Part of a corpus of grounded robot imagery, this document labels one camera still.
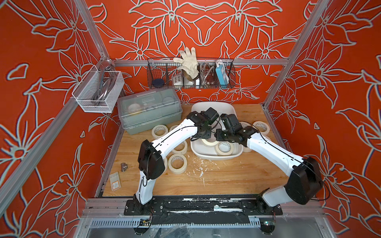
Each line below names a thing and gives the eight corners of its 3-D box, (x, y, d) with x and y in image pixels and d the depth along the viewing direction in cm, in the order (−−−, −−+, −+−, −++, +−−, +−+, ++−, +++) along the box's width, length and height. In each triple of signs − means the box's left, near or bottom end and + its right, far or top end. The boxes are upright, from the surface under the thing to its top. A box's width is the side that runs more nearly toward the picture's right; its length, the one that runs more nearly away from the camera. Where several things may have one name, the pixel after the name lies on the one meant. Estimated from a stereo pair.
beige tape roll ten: (255, 135, 104) (257, 131, 101) (251, 124, 110) (253, 121, 107) (268, 135, 104) (271, 131, 101) (264, 124, 110) (266, 121, 107)
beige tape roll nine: (167, 174, 86) (166, 172, 83) (169, 156, 93) (168, 153, 91) (187, 174, 86) (187, 172, 83) (187, 156, 93) (187, 153, 91)
